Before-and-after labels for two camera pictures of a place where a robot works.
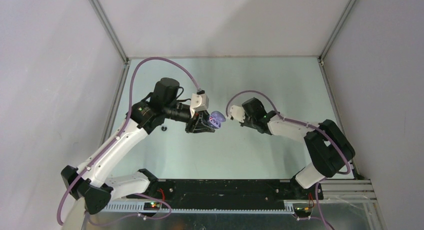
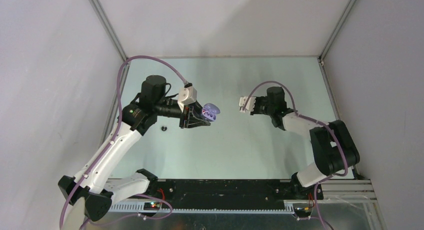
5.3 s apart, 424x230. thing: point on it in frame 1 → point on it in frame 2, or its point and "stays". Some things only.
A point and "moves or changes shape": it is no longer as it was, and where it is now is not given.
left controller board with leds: [151, 206] stays
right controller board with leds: [302, 210] stays
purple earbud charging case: [216, 119] moves or changes shape
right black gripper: [245, 123] → [257, 99]
